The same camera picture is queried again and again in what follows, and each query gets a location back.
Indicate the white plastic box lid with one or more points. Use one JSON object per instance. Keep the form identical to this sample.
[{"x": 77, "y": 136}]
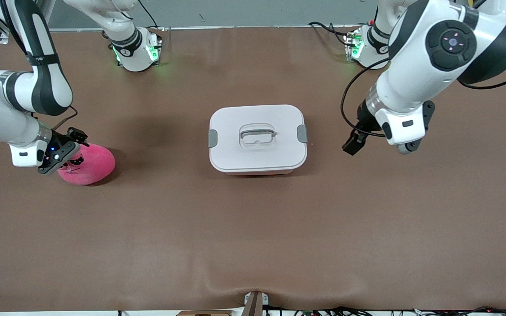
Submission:
[{"x": 235, "y": 153}]

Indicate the grey lid latch clip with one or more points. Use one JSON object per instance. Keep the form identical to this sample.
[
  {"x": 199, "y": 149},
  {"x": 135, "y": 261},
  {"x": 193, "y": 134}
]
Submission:
[
  {"x": 212, "y": 138},
  {"x": 302, "y": 134}
]

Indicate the pale pink box base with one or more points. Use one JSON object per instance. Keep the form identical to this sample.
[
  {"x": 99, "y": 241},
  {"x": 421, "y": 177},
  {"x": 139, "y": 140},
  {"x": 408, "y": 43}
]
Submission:
[{"x": 257, "y": 174}]

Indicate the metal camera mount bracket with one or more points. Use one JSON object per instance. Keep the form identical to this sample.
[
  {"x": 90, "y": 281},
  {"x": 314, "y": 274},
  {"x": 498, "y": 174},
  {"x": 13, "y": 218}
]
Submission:
[{"x": 255, "y": 305}]

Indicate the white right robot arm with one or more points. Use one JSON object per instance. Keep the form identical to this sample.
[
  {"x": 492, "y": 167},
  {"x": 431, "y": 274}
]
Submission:
[{"x": 46, "y": 87}]

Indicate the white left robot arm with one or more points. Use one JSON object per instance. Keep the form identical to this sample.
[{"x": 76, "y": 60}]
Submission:
[{"x": 411, "y": 79}]

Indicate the pink plush toy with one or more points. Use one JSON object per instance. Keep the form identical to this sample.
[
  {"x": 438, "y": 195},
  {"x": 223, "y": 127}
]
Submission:
[{"x": 95, "y": 166}]

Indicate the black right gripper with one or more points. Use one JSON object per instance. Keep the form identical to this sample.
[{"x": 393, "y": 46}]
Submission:
[{"x": 66, "y": 139}]

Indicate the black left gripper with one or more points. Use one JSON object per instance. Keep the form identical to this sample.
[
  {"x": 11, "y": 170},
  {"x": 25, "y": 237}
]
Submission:
[{"x": 362, "y": 121}]

